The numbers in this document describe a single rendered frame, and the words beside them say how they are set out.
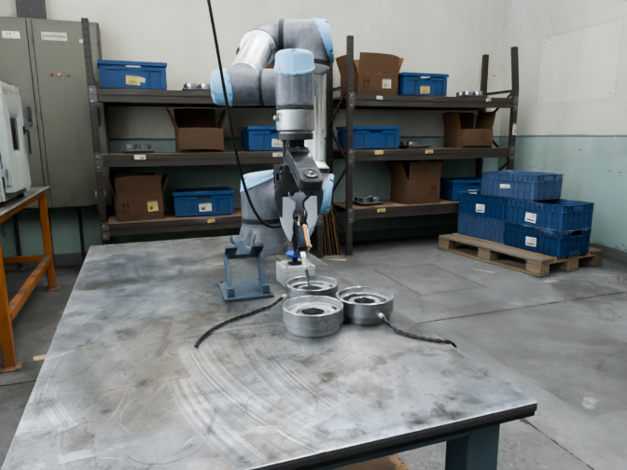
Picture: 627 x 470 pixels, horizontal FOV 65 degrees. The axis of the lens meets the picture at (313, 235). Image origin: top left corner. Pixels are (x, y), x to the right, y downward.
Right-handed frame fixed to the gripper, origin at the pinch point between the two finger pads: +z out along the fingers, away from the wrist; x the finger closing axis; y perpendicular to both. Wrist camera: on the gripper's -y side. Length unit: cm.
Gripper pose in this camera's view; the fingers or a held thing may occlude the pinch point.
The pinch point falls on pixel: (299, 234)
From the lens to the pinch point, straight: 99.1
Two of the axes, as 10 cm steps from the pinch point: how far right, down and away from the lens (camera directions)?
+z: 0.1, 9.8, 2.0
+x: -9.6, 0.7, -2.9
